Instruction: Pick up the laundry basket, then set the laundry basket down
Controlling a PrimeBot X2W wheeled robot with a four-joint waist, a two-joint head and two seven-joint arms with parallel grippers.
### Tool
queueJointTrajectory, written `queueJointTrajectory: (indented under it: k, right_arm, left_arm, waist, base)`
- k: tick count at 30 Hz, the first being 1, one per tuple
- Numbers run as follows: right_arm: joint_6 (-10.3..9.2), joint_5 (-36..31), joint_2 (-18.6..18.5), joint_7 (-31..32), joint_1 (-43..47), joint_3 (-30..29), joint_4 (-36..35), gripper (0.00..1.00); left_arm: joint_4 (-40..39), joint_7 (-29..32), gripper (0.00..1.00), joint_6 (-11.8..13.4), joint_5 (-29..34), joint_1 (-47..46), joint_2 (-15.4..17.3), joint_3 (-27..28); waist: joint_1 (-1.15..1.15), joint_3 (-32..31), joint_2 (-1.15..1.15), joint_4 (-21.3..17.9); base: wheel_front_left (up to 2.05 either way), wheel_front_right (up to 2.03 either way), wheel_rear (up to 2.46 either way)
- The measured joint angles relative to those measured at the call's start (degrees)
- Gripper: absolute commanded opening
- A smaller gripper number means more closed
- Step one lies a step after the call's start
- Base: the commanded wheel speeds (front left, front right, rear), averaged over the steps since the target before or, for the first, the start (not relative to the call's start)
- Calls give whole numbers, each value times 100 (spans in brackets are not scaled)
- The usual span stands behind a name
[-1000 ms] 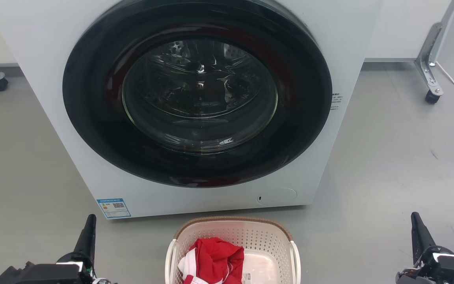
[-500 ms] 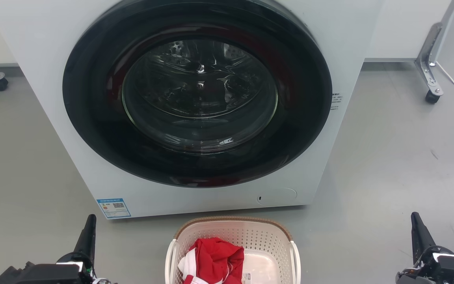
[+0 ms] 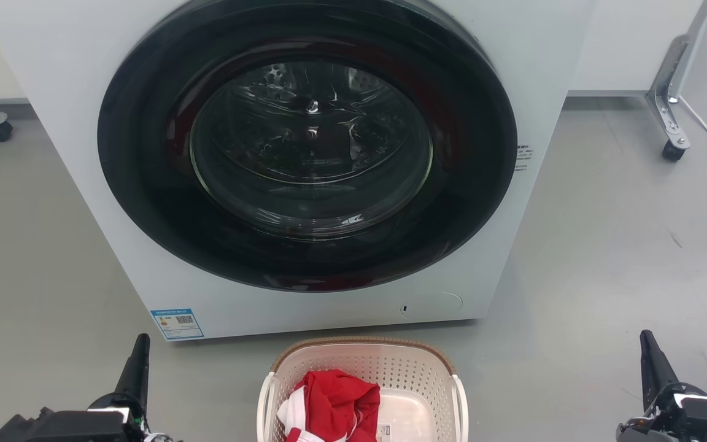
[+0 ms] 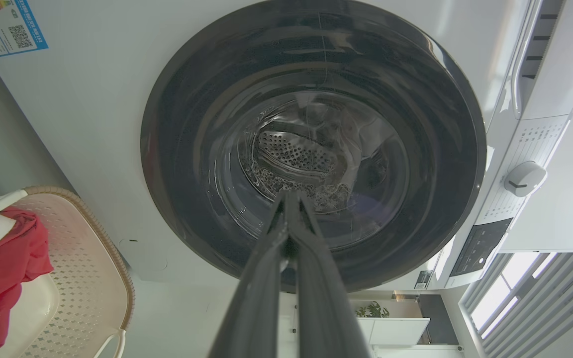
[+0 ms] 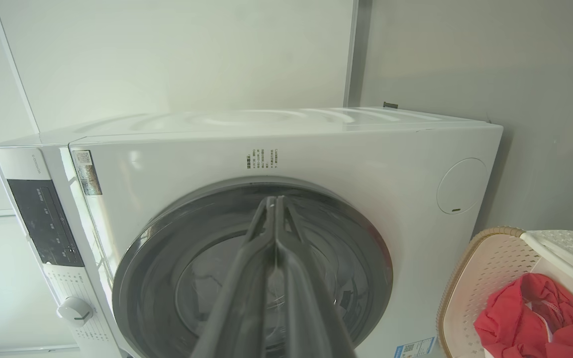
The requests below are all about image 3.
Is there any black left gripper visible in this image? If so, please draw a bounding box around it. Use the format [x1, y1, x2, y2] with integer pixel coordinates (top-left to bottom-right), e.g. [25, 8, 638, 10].
[87, 333, 173, 442]

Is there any long metal caster leg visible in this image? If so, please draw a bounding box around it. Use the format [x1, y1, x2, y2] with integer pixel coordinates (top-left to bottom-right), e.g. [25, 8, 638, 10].
[645, 34, 693, 151]

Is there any white front-load washing machine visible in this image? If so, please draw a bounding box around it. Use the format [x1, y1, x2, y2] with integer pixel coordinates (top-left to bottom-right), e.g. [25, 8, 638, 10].
[0, 0, 597, 342]

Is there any blue energy label sticker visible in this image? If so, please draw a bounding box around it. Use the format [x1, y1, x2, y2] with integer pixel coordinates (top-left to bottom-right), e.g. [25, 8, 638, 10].
[150, 308, 205, 341]

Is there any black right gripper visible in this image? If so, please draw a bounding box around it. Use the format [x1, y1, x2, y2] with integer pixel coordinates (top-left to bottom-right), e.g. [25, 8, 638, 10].
[616, 330, 707, 442]

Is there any red and white garment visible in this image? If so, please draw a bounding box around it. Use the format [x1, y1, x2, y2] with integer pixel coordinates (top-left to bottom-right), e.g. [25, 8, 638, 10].
[277, 369, 382, 442]

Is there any dark round washing machine door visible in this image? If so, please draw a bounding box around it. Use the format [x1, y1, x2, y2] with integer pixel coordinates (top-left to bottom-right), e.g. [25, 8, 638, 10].
[97, 0, 519, 293]

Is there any round white filter cover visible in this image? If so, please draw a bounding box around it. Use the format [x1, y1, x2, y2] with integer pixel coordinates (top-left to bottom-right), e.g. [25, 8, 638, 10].
[399, 292, 463, 320]

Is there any white perforated laundry basket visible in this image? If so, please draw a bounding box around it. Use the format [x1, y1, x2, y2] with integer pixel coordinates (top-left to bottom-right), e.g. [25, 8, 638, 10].
[257, 336, 469, 442]

